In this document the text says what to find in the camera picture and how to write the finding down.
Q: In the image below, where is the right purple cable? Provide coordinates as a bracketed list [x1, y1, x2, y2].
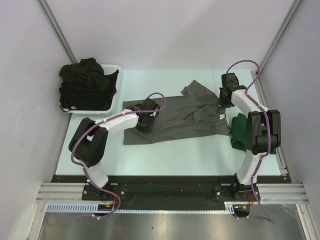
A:
[227, 59, 276, 225]

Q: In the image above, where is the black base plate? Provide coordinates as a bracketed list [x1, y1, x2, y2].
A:
[51, 174, 293, 212]

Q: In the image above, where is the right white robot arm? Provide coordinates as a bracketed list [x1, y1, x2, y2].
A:
[219, 73, 281, 201]

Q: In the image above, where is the purple cable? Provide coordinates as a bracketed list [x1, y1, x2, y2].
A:
[46, 92, 168, 227]
[227, 59, 276, 225]

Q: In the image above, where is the green folded t shirt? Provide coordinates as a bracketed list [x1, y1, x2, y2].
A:
[231, 110, 281, 155]

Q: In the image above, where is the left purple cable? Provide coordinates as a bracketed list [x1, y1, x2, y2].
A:
[46, 92, 168, 227]

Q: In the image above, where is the black t shirts pile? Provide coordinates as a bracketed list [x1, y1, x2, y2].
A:
[59, 57, 120, 111]

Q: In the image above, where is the grey t shirt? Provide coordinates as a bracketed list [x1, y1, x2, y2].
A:
[123, 80, 231, 145]

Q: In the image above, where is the white plastic basket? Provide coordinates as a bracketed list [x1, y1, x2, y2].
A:
[60, 64, 123, 117]

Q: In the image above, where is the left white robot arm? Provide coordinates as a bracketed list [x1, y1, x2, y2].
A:
[68, 97, 162, 200]

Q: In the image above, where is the light blue cable duct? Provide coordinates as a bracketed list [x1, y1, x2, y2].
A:
[46, 202, 235, 215]

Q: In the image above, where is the aluminium frame rail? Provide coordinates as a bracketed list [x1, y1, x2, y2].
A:
[35, 182, 309, 204]

